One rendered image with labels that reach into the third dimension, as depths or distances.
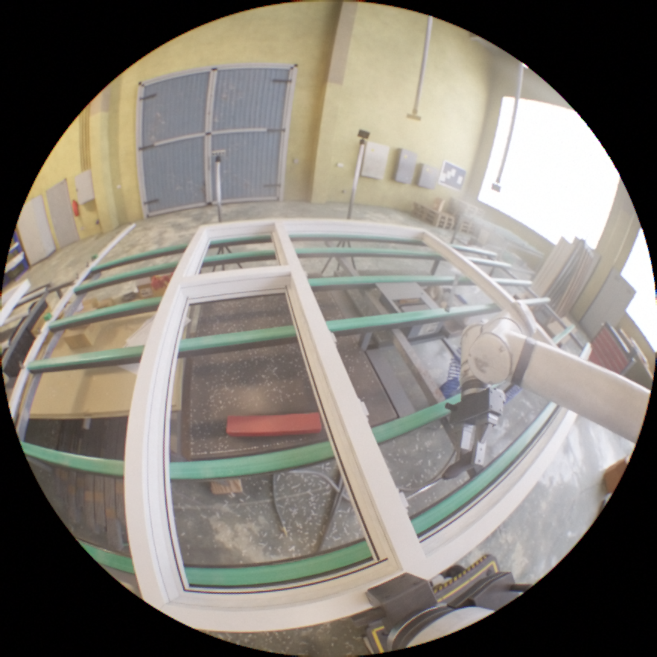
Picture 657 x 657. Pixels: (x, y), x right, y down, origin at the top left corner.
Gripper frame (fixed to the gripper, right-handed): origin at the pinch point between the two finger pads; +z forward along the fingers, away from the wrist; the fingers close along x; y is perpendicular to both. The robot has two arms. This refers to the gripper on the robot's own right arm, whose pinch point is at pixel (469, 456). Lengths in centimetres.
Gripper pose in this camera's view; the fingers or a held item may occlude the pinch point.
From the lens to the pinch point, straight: 51.1
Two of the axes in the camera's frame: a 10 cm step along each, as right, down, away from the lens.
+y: -9.1, -4.1, 0.5
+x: 1.9, -5.4, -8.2
